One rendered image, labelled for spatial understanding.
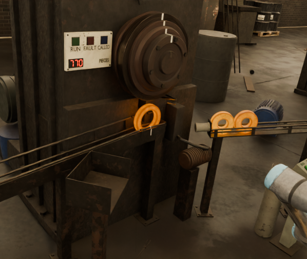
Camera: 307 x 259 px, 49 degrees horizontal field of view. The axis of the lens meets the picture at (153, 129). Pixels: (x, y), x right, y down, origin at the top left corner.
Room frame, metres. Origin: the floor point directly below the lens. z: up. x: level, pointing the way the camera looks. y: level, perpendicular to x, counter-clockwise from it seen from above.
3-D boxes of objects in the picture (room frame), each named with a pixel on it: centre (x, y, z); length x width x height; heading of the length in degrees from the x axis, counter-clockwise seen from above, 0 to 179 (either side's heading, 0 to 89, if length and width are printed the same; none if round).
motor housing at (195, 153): (1.97, -0.29, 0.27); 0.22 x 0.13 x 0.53; 134
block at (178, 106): (2.01, -0.12, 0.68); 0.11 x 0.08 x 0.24; 44
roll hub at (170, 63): (1.76, -0.03, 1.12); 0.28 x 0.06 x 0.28; 134
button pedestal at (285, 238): (1.77, -0.96, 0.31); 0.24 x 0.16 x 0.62; 134
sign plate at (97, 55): (1.68, 0.36, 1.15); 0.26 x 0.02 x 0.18; 134
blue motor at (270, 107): (3.69, -1.30, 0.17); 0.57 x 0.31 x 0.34; 154
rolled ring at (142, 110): (1.84, 0.04, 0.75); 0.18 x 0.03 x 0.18; 133
